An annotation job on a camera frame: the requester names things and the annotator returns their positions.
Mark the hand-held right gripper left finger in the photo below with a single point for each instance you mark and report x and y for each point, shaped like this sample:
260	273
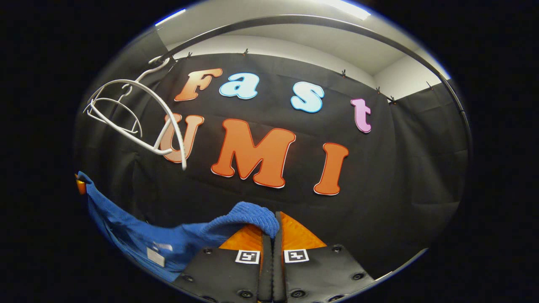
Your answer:
265	273

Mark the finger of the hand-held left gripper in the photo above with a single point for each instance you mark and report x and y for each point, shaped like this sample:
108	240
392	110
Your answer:
81	187

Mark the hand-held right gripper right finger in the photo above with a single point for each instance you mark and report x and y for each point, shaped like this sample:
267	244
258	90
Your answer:
279	273

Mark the white plastic hanger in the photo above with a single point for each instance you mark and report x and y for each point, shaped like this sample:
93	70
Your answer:
118	99
158	150

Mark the black clothes rack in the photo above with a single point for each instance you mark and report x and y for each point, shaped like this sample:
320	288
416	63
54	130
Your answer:
294	18

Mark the white paper hang tag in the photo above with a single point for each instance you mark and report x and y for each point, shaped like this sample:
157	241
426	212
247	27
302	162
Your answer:
156	256

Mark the black backdrop cloth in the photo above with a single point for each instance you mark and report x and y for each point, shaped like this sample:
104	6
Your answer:
400	189

